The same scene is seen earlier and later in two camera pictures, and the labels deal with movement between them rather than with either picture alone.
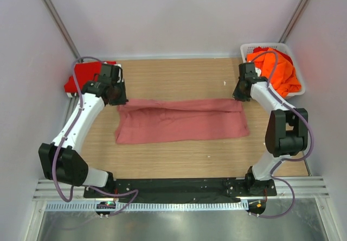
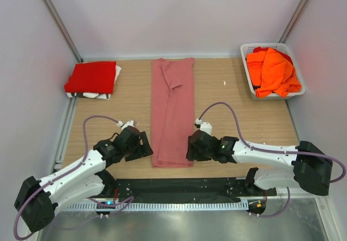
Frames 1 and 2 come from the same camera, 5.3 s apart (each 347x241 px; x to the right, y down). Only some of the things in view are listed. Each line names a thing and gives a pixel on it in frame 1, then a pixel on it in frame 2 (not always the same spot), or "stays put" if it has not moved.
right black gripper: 238,94 → 195,148
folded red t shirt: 85,73 stays put
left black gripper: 121,95 → 141,147
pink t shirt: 160,119 → 172,113
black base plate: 177,190 stays put
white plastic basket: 246,48 stays put
